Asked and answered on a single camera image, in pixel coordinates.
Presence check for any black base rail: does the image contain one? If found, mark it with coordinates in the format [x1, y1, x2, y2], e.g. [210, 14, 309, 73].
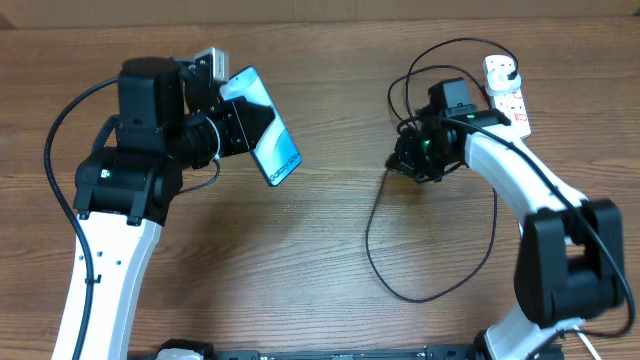
[127, 341, 470, 360]

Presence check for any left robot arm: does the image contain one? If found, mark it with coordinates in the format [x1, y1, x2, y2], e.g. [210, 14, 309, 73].
[53, 57, 278, 359]

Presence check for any black USB charging cable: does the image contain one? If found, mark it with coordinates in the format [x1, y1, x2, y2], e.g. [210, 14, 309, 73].
[364, 37, 520, 304]

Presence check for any white charger plug adapter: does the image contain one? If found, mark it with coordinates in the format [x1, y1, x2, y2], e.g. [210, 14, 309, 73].
[486, 67, 522, 96]

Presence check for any blue Galaxy smartphone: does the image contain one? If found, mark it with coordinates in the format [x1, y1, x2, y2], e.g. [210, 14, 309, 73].
[220, 66, 302, 187]

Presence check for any white power strip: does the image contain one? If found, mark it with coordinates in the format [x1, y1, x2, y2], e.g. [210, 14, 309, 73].
[483, 55, 531, 139]

